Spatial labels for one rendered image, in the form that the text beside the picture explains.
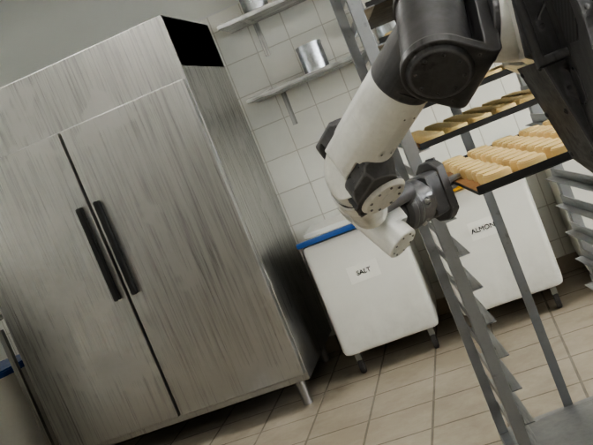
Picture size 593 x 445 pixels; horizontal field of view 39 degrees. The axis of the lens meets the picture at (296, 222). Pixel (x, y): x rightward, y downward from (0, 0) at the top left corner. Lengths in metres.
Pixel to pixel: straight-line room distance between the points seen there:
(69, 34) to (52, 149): 1.14
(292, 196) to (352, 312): 0.93
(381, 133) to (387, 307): 3.19
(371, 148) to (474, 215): 3.05
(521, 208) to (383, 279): 0.76
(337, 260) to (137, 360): 1.14
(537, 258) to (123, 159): 2.08
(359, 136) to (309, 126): 3.71
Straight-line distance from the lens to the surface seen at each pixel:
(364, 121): 1.17
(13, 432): 5.34
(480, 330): 2.12
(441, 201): 1.64
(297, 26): 4.91
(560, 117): 1.13
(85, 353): 4.52
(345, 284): 4.32
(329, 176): 1.30
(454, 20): 1.07
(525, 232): 4.26
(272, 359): 4.22
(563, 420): 2.82
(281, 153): 4.94
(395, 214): 1.52
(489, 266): 4.27
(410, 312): 4.34
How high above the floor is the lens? 1.27
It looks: 5 degrees down
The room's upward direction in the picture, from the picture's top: 22 degrees counter-clockwise
